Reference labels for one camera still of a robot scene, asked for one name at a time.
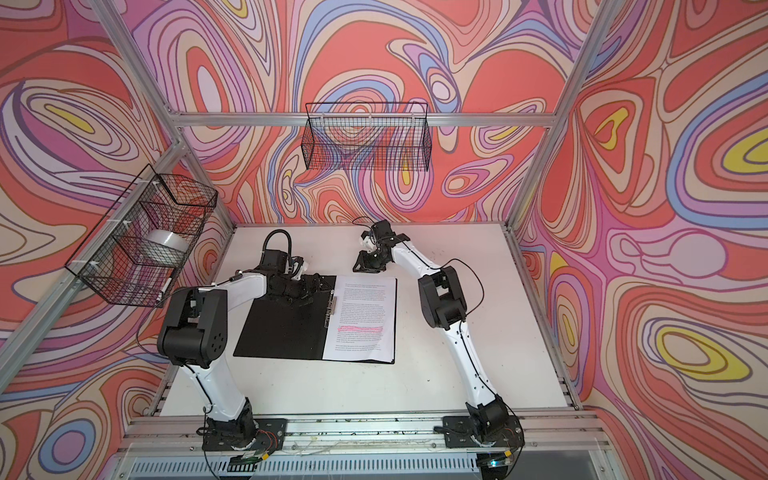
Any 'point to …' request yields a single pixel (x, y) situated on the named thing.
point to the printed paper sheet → (362, 320)
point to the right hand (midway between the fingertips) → (360, 273)
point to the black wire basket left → (138, 249)
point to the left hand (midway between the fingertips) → (325, 291)
